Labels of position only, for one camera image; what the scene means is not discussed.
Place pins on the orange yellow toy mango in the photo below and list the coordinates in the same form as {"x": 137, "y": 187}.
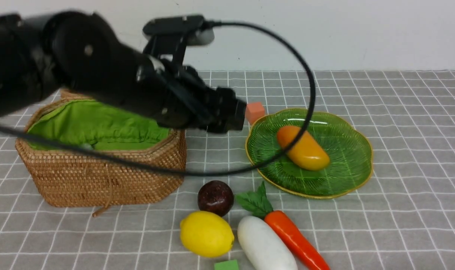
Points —
{"x": 307, "y": 153}

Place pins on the green foam cube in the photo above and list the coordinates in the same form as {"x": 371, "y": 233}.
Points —
{"x": 227, "y": 265}

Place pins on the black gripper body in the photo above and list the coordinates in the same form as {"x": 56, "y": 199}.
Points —
{"x": 215, "y": 110}

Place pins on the orange foam cube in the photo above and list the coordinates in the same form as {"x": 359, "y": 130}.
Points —
{"x": 254, "y": 111}

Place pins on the green glass leaf plate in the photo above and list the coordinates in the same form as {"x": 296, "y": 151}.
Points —
{"x": 350, "y": 152}

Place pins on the white toy radish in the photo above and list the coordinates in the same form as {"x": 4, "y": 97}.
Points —
{"x": 263, "y": 247}

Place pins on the woven rattan basket green lining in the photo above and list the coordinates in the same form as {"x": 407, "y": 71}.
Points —
{"x": 67, "y": 179}

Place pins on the yellow toy lemon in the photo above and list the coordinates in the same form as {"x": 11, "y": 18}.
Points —
{"x": 206, "y": 234}

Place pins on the orange toy carrot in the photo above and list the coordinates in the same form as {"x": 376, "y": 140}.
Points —
{"x": 258, "y": 204}

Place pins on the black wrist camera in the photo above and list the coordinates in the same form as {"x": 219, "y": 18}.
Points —
{"x": 192, "y": 28}

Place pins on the dark purple passion fruit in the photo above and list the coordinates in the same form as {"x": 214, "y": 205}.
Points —
{"x": 215, "y": 197}

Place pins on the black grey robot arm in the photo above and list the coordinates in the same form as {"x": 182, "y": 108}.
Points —
{"x": 80, "y": 52}

